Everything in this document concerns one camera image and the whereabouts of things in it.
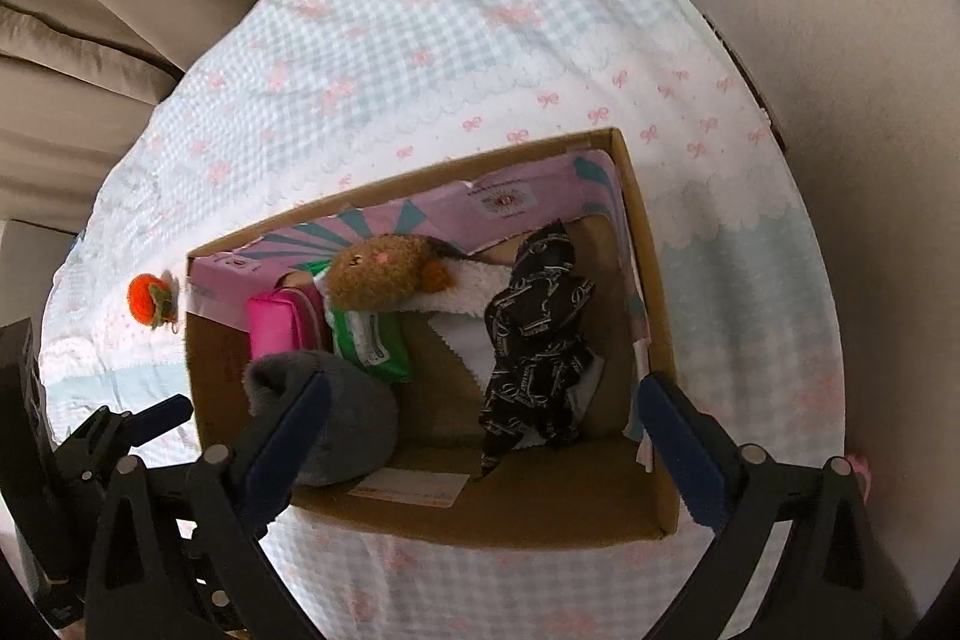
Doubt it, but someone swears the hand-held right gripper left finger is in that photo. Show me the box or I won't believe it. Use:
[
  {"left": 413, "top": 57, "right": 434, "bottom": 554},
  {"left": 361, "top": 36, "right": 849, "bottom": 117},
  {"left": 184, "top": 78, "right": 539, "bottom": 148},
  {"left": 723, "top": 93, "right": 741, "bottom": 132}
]
[{"left": 84, "top": 370, "right": 335, "bottom": 640}]

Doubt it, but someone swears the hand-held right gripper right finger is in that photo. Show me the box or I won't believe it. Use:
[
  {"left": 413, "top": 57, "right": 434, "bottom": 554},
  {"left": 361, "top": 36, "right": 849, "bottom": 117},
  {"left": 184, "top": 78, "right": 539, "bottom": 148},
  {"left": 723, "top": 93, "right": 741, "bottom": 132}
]
[{"left": 636, "top": 372, "right": 878, "bottom": 640}]

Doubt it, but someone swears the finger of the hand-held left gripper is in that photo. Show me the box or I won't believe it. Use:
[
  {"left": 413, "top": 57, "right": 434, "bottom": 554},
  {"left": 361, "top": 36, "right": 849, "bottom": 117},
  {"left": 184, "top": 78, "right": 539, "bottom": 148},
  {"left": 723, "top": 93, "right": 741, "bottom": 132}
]
[{"left": 64, "top": 394, "right": 194, "bottom": 472}]

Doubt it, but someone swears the grey sock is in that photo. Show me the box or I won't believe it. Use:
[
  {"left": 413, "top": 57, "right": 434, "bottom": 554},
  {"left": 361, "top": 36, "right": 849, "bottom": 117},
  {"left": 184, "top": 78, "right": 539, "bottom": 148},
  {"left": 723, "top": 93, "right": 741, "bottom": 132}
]
[{"left": 241, "top": 351, "right": 398, "bottom": 487}]

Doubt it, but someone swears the pink pouch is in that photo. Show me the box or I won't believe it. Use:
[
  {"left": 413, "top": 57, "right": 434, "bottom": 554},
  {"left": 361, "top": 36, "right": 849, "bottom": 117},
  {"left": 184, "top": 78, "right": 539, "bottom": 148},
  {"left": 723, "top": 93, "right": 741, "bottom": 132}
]
[{"left": 245, "top": 287, "right": 327, "bottom": 362}]

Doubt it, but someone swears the green wipes packet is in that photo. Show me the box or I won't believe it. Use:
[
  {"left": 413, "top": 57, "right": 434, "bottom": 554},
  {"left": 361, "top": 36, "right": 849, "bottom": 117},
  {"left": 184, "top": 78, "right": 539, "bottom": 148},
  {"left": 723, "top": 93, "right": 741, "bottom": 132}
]
[{"left": 300, "top": 261, "right": 413, "bottom": 384}]

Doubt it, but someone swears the orange pom-pom toy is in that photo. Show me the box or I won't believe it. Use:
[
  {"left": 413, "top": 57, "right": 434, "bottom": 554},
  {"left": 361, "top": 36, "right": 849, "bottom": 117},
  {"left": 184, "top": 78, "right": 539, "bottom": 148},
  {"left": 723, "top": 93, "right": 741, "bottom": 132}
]
[{"left": 126, "top": 269, "right": 185, "bottom": 332}]

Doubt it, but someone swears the cardboard box with pink print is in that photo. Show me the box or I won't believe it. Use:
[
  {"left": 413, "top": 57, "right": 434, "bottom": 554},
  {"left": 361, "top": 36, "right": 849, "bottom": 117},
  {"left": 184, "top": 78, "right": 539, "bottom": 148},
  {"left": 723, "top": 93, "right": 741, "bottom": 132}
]
[{"left": 184, "top": 126, "right": 682, "bottom": 549}]

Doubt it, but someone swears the brown plush toy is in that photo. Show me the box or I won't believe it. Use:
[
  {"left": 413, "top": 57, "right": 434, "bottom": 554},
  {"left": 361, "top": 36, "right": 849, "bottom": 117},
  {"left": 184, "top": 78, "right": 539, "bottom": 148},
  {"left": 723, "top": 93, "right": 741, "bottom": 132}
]
[{"left": 330, "top": 233, "right": 455, "bottom": 313}]

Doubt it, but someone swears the black patterned cloth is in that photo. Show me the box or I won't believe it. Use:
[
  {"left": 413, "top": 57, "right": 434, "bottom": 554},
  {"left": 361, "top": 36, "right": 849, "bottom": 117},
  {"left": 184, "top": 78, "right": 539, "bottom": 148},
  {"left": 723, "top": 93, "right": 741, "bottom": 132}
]
[{"left": 478, "top": 220, "right": 601, "bottom": 480}]

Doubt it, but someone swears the white fleece cloth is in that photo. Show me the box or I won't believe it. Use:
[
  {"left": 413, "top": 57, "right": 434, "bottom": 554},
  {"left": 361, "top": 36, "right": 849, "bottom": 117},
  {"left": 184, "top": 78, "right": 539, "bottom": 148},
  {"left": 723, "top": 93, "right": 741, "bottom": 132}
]
[{"left": 397, "top": 261, "right": 526, "bottom": 319}]

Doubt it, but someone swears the white zigzag-edged cloth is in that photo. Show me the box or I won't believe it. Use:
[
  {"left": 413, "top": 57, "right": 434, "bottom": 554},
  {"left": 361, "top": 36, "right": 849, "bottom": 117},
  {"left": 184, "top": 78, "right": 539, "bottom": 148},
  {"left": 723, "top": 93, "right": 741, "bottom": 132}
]
[{"left": 429, "top": 312, "right": 497, "bottom": 402}]

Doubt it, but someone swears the checked blue pink bedsheet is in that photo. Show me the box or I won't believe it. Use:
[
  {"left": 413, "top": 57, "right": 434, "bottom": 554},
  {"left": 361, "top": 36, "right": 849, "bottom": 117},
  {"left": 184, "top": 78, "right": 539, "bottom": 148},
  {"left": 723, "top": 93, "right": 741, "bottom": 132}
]
[{"left": 41, "top": 0, "right": 848, "bottom": 640}]

